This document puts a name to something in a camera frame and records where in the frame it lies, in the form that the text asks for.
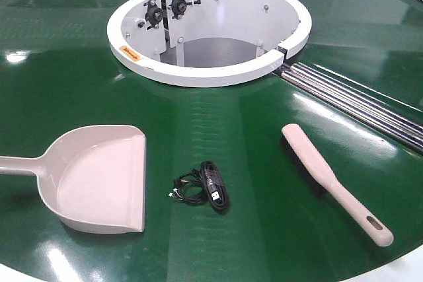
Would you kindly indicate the pink hand brush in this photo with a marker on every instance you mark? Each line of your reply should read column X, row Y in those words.
column 320, row 171

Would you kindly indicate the pink plastic dustpan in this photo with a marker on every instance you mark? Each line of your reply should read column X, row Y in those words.
column 92, row 178

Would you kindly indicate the orange warning label front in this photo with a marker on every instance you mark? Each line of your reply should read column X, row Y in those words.
column 133, row 55

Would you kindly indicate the black bearing left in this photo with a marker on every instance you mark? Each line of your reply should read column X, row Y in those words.
column 154, row 14

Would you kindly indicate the black bearing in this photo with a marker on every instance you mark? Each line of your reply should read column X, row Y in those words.
column 154, row 14
column 179, row 7

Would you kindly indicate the black bearing right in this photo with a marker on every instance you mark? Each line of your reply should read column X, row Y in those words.
column 179, row 7

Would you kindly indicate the steel rollers right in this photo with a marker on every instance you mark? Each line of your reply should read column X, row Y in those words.
column 354, row 102

